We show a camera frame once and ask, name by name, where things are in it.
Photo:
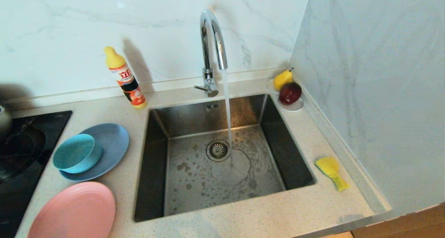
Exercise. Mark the black glass cooktop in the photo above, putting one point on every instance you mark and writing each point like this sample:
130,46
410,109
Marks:
21,154

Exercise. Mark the stainless steel sink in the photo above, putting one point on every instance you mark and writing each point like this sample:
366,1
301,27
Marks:
194,193

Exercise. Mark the yellow green sponge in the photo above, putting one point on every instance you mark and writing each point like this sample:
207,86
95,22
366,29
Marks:
329,166

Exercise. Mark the yellow-capped detergent bottle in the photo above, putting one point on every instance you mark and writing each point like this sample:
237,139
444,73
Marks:
127,80

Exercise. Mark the yellow pear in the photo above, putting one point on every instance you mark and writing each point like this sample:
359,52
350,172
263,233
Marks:
282,79

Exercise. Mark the small white dish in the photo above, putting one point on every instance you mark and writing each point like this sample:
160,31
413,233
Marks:
295,107

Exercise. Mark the chrome gooseneck faucet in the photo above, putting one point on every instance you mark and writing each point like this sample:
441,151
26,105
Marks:
208,33

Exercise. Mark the round metal drain strainer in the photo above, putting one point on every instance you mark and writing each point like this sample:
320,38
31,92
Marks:
217,150

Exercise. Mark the running water stream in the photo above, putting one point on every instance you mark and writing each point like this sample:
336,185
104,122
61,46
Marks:
227,109

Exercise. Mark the teal bowl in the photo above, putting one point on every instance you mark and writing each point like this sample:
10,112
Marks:
75,153

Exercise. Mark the dark red apple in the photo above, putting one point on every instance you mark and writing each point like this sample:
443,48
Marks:
290,92

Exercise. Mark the blue-grey plate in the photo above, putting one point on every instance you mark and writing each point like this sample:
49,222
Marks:
114,144

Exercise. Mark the pink plate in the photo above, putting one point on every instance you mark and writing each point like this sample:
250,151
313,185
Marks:
74,213

